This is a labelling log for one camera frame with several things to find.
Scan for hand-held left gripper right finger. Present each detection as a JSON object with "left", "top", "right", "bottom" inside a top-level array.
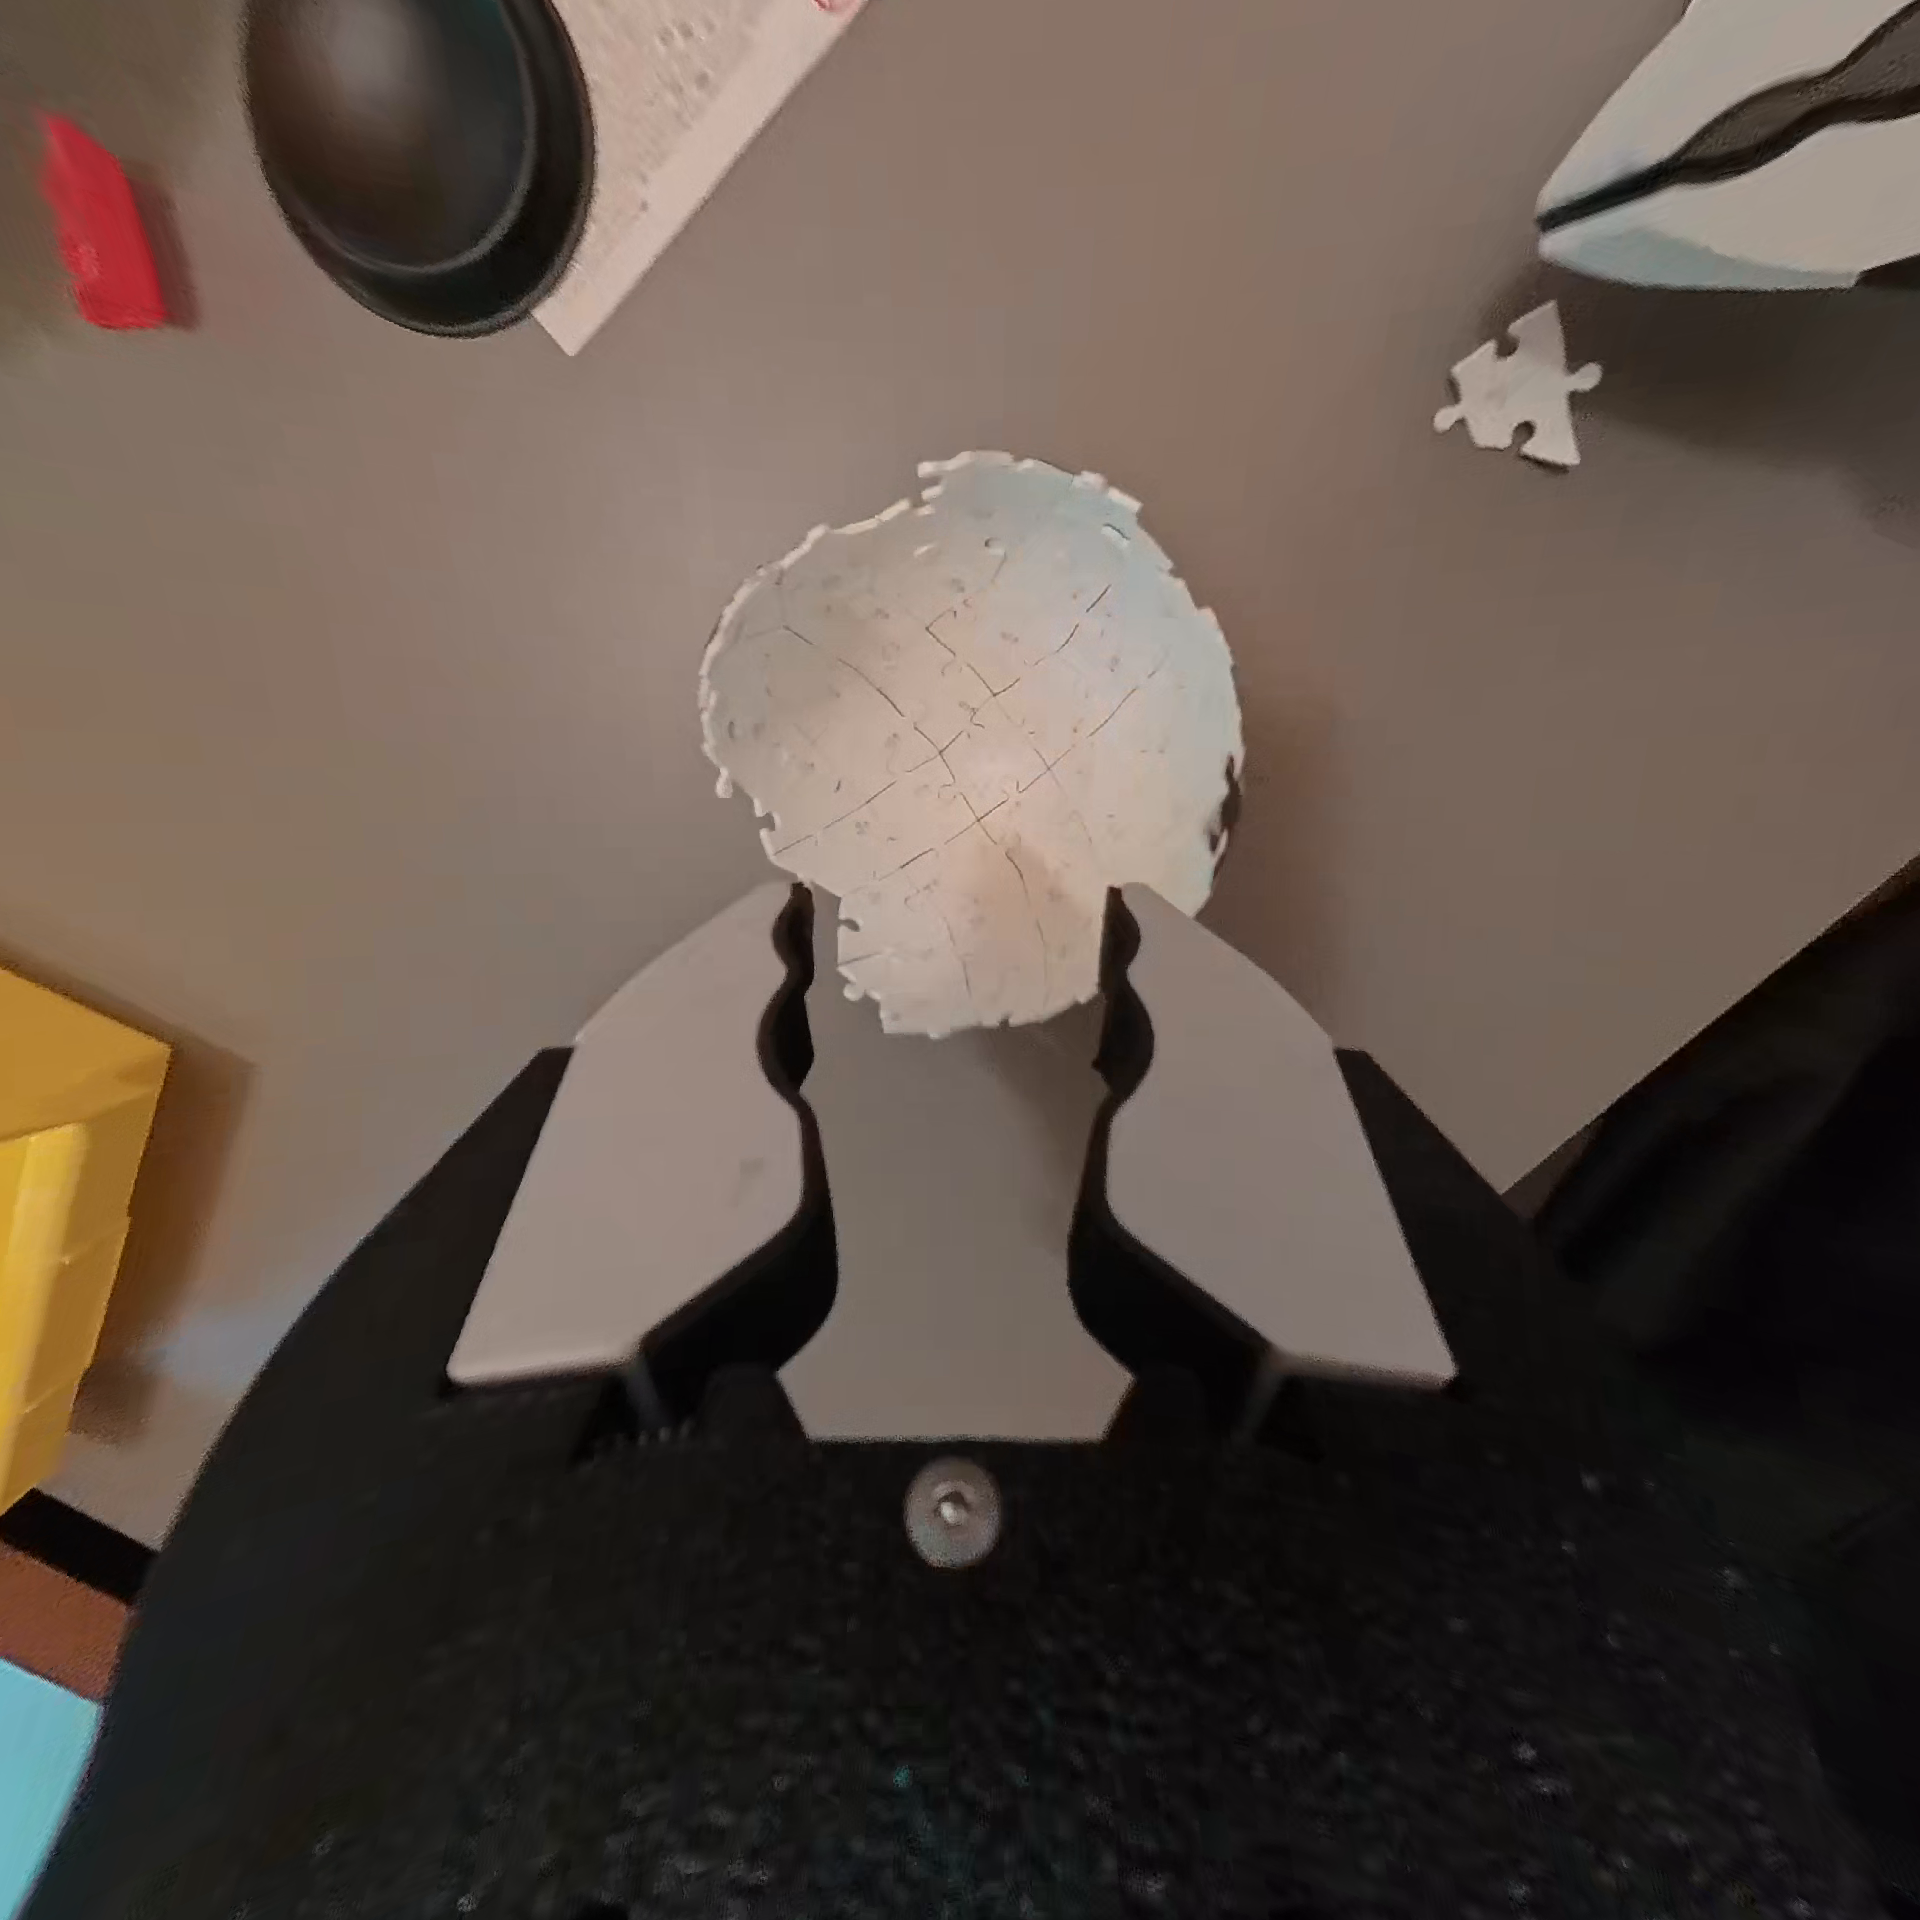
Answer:
[{"left": 1068, "top": 883, "right": 1461, "bottom": 1441}]

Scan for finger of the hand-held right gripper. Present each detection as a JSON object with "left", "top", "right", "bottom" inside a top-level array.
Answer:
[
  {"left": 1534, "top": 0, "right": 1907, "bottom": 220},
  {"left": 1537, "top": 88, "right": 1920, "bottom": 289}
]

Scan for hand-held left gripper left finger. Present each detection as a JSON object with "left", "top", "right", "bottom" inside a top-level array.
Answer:
[{"left": 449, "top": 879, "right": 838, "bottom": 1427}]

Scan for white puzzle piece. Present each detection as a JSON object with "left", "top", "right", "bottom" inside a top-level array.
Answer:
[{"left": 1430, "top": 300, "right": 1604, "bottom": 471}]

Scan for partly built puzzle ball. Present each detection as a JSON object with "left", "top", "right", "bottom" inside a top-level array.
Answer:
[{"left": 698, "top": 451, "right": 1249, "bottom": 1039}]

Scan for white instruction leaflet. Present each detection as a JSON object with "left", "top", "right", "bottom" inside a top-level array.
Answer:
[{"left": 532, "top": 0, "right": 873, "bottom": 358}]

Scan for black ball stand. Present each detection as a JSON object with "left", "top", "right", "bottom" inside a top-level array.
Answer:
[{"left": 241, "top": 0, "right": 598, "bottom": 339}]

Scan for person's dark clothing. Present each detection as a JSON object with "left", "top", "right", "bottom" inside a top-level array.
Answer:
[{"left": 1530, "top": 855, "right": 1920, "bottom": 1920}]

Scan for yellow storage bin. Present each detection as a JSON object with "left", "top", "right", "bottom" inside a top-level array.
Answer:
[{"left": 0, "top": 966, "right": 174, "bottom": 1508}]

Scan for light blue object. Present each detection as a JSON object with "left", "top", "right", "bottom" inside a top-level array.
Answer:
[{"left": 0, "top": 1657, "right": 107, "bottom": 1907}]

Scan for red plastic clip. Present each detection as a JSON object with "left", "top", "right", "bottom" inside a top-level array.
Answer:
[{"left": 37, "top": 111, "right": 197, "bottom": 336}]

